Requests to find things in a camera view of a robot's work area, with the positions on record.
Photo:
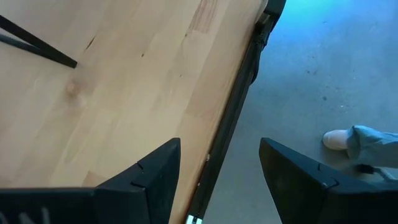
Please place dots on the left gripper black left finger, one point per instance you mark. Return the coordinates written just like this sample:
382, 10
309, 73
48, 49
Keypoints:
140, 196

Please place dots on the silver aluminium bracket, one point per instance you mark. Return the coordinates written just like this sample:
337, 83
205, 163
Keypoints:
193, 220

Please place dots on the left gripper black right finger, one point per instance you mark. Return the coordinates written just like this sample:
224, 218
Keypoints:
311, 196

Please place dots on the wooden shelf black metal legs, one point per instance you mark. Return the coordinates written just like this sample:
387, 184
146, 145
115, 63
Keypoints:
46, 48

